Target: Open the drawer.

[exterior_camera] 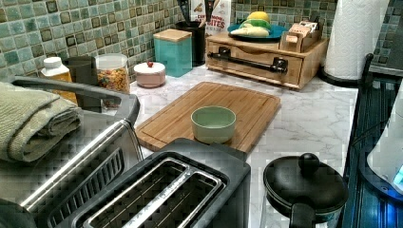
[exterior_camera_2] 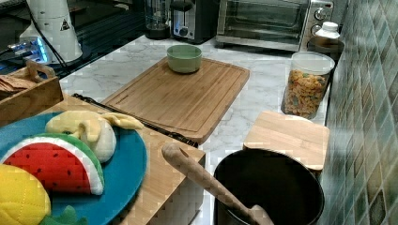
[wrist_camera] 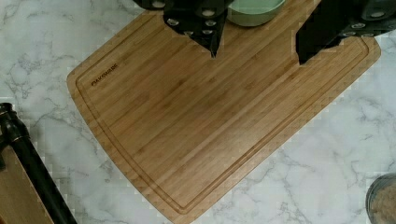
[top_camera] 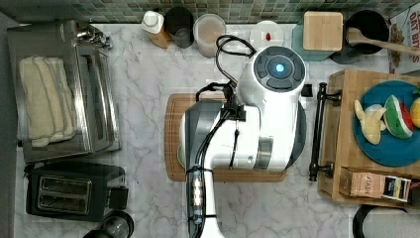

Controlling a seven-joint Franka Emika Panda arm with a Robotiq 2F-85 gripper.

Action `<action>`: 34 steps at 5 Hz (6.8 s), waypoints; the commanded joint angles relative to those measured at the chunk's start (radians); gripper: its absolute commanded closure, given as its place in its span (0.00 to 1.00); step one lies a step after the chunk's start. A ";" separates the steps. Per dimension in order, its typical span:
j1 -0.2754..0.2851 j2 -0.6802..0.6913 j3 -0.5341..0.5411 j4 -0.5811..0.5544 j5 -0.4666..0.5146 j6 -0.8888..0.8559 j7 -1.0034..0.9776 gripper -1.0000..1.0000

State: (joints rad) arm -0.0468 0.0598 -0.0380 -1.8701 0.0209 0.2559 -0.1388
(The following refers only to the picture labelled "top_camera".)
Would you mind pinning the brown tea box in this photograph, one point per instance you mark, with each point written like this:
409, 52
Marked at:
363, 184

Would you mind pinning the clear cereal container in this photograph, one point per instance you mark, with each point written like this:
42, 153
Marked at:
207, 29

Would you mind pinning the plush peeled banana toy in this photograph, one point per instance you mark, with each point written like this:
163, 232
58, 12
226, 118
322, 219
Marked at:
371, 121

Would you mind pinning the beige folded towel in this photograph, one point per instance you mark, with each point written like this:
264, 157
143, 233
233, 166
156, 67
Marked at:
50, 111

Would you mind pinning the black round object corner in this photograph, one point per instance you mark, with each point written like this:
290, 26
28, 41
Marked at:
371, 221

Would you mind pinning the white cap wooden bottle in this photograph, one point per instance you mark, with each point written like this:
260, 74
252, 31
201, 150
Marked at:
152, 24

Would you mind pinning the wooden spoon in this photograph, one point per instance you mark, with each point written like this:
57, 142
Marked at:
354, 36

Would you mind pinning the plush yellow pineapple toy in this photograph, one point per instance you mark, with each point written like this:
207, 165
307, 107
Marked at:
415, 108

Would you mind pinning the black utensil pot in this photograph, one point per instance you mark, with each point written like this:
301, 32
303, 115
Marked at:
373, 26

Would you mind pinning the black two-slot toaster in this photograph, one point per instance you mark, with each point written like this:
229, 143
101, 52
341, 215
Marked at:
76, 191

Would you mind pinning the oat bites cereal box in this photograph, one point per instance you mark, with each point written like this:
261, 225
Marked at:
404, 30

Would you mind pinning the white lidded round container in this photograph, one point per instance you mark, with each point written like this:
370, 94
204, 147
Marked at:
265, 34

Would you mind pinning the silver toaster oven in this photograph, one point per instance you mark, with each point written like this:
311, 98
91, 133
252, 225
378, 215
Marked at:
84, 51

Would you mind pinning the wooden drawer cabinet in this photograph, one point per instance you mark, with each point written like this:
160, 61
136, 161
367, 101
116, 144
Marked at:
339, 145

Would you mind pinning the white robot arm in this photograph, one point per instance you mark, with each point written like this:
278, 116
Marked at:
260, 126

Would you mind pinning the wooden cutting board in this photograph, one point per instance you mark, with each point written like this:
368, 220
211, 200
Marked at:
177, 104

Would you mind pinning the dark glass jar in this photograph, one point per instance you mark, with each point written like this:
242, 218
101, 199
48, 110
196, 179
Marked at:
179, 22

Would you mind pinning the blue round plate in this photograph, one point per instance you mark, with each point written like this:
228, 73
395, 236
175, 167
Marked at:
390, 151

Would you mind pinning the plush watermelon slice toy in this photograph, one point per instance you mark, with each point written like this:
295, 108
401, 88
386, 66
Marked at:
397, 118

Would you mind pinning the teal canister with wooden lid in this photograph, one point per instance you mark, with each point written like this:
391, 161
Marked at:
318, 35

